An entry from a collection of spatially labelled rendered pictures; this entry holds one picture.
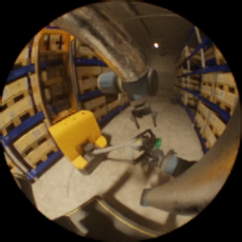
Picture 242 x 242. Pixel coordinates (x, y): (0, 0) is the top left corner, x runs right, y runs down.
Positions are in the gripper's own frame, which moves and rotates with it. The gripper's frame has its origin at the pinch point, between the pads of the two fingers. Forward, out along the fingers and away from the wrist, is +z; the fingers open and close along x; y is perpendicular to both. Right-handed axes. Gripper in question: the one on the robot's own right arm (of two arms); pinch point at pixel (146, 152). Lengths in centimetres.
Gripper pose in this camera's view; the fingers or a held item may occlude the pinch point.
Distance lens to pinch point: 58.0
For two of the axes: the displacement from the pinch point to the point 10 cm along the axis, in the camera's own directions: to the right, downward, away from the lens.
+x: 3.9, 8.8, 2.7
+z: -4.4, -0.8, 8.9
